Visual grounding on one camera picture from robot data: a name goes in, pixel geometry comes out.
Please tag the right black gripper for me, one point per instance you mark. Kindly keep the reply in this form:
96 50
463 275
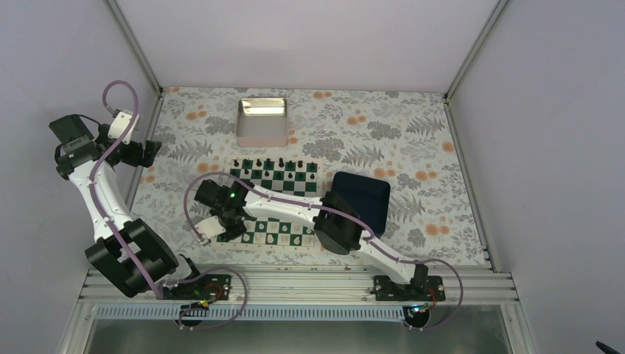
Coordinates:
239 229

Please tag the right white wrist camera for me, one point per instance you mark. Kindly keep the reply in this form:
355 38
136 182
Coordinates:
209 229

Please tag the pink metal tin box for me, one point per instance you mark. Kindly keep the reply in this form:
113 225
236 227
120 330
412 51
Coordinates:
262 122

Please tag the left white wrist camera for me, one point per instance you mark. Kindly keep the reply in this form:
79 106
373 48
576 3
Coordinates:
120 123

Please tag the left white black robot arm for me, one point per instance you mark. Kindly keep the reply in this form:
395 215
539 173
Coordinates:
126 251

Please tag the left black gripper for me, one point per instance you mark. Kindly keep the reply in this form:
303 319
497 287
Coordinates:
148 155

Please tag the aluminium frame post left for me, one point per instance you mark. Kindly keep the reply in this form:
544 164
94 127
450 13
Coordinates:
132 41

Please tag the green white chess board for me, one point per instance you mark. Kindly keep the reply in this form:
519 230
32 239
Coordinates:
301 185

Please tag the dark blue plastic tray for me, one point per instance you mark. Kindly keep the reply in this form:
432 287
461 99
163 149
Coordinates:
368 196

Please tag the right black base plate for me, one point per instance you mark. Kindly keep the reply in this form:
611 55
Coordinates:
385 290

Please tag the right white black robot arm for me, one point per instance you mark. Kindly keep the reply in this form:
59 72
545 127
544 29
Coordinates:
334 221

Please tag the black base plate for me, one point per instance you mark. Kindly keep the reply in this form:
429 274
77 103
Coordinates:
385 290
208 288

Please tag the aluminium front rail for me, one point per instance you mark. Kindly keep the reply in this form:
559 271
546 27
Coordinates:
338 286

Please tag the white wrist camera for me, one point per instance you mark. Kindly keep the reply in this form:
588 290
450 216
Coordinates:
209 229
120 123

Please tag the floral patterned table mat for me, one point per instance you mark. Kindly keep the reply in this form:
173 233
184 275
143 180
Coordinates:
401 138

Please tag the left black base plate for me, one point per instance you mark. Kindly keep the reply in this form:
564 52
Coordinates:
208 288

